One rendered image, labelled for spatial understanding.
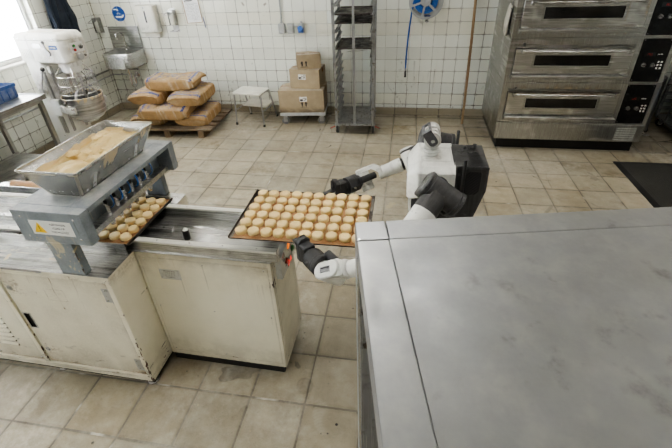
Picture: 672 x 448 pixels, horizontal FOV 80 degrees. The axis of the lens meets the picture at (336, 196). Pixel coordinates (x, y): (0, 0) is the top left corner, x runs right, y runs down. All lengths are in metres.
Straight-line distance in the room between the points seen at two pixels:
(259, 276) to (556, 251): 1.66
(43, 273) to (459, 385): 2.15
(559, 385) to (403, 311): 0.11
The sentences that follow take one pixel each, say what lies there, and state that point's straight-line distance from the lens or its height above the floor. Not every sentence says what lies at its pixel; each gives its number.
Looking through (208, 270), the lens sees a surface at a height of 0.76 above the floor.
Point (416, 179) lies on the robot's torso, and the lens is 1.56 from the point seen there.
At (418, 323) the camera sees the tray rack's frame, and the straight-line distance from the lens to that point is 0.31.
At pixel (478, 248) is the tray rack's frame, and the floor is 1.82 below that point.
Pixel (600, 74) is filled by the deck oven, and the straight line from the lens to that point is 4.99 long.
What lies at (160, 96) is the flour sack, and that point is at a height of 0.49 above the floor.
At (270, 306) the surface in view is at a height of 0.56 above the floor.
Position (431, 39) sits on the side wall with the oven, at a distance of 5.58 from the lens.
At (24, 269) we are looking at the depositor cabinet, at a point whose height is 0.84.
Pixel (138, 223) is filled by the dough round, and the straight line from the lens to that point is 2.23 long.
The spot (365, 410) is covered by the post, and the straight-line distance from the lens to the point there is 0.59.
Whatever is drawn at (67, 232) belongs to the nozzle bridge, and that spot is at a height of 1.09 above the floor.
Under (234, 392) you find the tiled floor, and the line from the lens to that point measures 2.51.
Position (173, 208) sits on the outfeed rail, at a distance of 2.32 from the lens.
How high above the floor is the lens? 2.05
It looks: 32 degrees down
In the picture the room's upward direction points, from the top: 3 degrees counter-clockwise
